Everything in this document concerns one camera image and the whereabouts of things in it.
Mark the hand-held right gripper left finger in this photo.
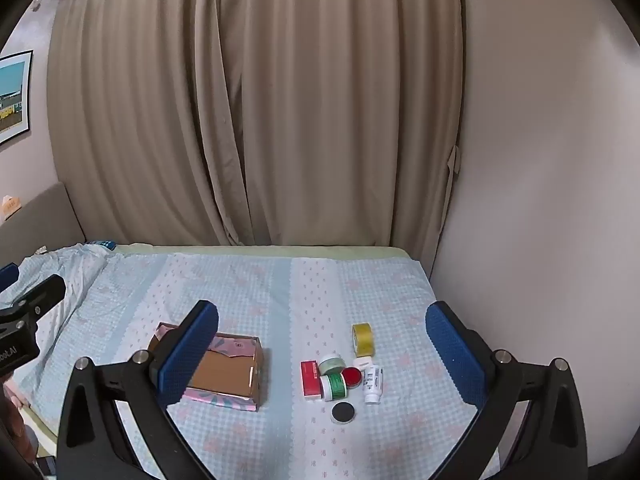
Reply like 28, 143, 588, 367
57, 300, 221, 480

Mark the beige curtain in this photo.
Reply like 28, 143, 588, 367
46, 0, 464, 249

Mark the red carton box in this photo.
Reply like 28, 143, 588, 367
300, 359, 324, 400

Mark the patterned cardboard box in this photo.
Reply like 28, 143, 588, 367
148, 322, 266, 413

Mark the grey bed headboard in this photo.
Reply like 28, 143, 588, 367
0, 181, 87, 272

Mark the yellow tape roll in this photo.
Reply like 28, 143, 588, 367
352, 322, 377, 359

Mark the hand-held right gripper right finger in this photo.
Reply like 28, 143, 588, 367
425, 301, 589, 480

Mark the white plastic bottle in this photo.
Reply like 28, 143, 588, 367
363, 365, 385, 405

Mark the blue checked bed sheet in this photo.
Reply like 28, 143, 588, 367
0, 242, 501, 480

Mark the pale green cream jar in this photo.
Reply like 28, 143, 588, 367
318, 354, 347, 376

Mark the framed wall poster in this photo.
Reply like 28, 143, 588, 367
0, 50, 35, 147

